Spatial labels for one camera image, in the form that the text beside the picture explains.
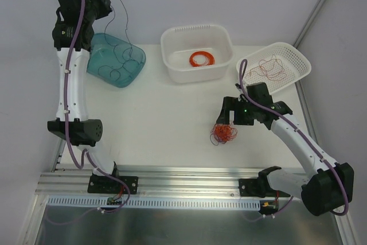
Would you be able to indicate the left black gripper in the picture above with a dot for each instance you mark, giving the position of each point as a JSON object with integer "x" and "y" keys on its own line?
{"x": 101, "y": 2}

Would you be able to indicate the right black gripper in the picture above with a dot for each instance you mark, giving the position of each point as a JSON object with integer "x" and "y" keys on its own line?
{"x": 229, "y": 107}

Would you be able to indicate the ball of wires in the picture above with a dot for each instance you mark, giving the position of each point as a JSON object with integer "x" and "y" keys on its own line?
{"x": 221, "y": 134}

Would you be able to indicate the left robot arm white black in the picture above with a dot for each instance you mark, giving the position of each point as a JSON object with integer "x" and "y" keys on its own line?
{"x": 104, "y": 178}

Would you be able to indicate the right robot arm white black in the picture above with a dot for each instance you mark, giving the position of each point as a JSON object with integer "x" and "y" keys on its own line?
{"x": 327, "y": 185}

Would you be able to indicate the white solid plastic tub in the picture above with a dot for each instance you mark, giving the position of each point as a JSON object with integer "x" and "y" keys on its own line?
{"x": 196, "y": 52}

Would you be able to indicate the white perforated plastic basket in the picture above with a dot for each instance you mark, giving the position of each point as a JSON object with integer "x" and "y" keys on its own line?
{"x": 279, "y": 65}

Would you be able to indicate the teal transparent plastic bin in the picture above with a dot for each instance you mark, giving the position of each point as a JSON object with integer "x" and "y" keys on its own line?
{"x": 115, "y": 61}

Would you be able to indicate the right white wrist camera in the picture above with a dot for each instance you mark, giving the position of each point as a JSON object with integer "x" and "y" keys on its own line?
{"x": 241, "y": 88}

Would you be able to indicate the right aluminium frame post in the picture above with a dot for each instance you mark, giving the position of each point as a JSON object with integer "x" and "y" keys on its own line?
{"x": 303, "y": 95}

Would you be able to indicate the aluminium frame post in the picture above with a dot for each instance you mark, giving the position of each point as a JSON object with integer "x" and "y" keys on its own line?
{"x": 303, "y": 95}
{"x": 73, "y": 44}

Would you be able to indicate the aluminium mounting rail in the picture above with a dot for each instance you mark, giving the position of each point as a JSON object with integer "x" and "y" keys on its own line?
{"x": 153, "y": 181}

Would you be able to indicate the white slotted cable duct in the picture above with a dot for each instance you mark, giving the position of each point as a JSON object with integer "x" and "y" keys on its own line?
{"x": 156, "y": 203}

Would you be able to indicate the left aluminium frame post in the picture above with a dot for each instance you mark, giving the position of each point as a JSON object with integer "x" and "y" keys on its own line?
{"x": 73, "y": 44}

